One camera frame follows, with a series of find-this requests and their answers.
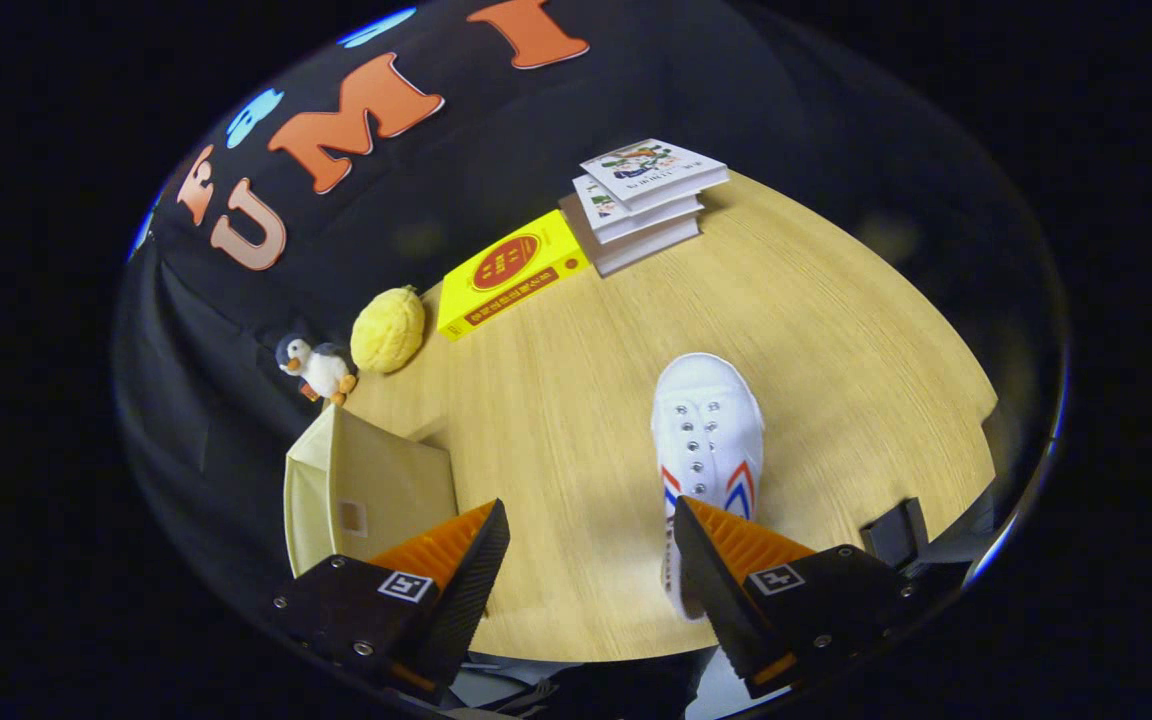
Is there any yellow fuzzy round plush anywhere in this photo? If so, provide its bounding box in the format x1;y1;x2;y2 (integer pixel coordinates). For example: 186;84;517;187
350;285;428;375

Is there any cream fabric storage box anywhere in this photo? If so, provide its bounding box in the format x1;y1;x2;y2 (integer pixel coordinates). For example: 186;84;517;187
284;403;459;579

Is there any yellow book with red label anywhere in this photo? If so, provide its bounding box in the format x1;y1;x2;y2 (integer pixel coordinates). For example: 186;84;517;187
436;209;591;343

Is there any penguin plush toy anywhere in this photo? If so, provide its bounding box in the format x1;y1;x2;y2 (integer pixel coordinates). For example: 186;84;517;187
275;333;359;407

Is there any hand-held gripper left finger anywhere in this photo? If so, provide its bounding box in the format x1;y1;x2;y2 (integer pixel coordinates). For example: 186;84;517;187
271;498;512;701

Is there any white canvas shoe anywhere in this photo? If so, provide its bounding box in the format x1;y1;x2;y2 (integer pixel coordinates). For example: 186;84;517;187
650;352;766;621

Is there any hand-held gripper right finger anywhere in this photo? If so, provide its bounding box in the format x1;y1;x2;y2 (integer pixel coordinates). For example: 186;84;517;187
673;496;942;699

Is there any white floral cover book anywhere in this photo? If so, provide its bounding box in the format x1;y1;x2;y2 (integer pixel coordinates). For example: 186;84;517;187
572;175;705;245
579;138;731;214

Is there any brown cover book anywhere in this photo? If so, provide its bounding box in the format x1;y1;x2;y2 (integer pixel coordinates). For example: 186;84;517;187
558;192;702;278

